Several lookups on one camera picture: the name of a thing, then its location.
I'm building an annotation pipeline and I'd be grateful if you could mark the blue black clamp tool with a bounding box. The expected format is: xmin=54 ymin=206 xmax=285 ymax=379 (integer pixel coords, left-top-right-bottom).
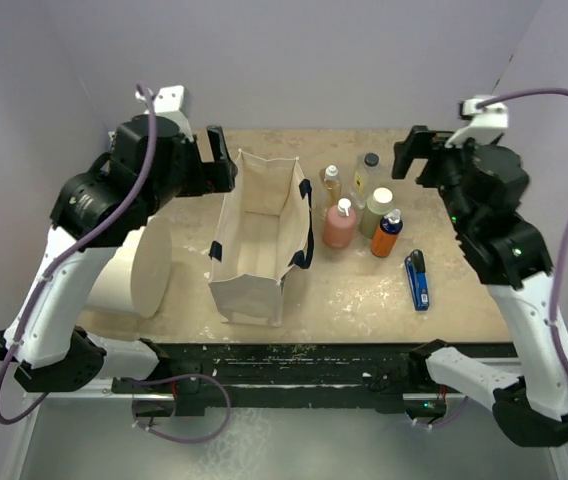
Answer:
xmin=404 ymin=249 xmax=430 ymax=311

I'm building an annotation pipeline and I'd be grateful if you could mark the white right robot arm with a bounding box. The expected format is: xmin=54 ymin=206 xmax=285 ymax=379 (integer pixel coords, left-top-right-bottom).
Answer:
xmin=392 ymin=125 xmax=568 ymax=447

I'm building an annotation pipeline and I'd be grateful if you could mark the orange navy pump bottle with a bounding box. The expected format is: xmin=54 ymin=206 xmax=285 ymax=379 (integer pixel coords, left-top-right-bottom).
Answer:
xmin=371 ymin=209 xmax=403 ymax=258

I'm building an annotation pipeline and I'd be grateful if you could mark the pink liquid pump bottle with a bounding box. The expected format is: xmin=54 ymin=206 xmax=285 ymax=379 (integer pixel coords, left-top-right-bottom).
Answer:
xmin=323 ymin=198 xmax=357 ymax=249

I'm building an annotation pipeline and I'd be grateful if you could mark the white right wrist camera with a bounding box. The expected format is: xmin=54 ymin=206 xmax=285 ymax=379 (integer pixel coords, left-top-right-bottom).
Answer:
xmin=445 ymin=95 xmax=509 ymax=148

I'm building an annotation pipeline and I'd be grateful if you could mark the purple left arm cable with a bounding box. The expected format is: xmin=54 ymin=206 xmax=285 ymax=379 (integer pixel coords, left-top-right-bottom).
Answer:
xmin=0 ymin=82 xmax=158 ymax=426

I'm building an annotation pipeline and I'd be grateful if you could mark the clear bottle grey cap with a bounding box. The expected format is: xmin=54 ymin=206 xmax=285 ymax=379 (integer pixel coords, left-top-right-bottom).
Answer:
xmin=350 ymin=152 xmax=383 ymax=209

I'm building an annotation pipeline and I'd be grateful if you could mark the amber liquid pump bottle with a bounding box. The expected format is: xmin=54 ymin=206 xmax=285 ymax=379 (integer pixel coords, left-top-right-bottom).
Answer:
xmin=316 ymin=164 xmax=342 ymax=219

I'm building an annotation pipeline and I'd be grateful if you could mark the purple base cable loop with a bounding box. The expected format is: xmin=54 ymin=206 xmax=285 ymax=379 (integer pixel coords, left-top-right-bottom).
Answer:
xmin=130 ymin=374 xmax=232 ymax=444

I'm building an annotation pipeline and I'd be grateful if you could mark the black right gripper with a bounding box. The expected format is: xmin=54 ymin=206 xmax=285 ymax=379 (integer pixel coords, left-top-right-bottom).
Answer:
xmin=393 ymin=125 xmax=488 ymax=235

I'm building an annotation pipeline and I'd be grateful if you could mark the cream canvas tote bag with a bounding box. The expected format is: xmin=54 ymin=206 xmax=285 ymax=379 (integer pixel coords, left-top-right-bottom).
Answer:
xmin=208 ymin=150 xmax=314 ymax=327

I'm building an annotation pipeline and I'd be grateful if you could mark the white cylindrical paper roll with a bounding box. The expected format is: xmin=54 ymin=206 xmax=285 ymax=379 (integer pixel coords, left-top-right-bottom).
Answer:
xmin=86 ymin=217 xmax=172 ymax=318

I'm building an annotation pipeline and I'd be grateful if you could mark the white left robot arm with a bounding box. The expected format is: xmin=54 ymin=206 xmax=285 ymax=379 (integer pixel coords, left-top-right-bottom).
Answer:
xmin=0 ymin=114 xmax=237 ymax=393

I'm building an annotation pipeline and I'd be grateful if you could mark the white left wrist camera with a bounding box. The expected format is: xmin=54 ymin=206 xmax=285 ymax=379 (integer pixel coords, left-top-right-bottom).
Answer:
xmin=150 ymin=85 xmax=195 ymax=142

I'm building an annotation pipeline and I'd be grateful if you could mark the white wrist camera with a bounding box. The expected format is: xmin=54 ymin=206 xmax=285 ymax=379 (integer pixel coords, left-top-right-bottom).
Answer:
xmin=445 ymin=95 xmax=509 ymax=148
xmin=150 ymin=85 xmax=195 ymax=142

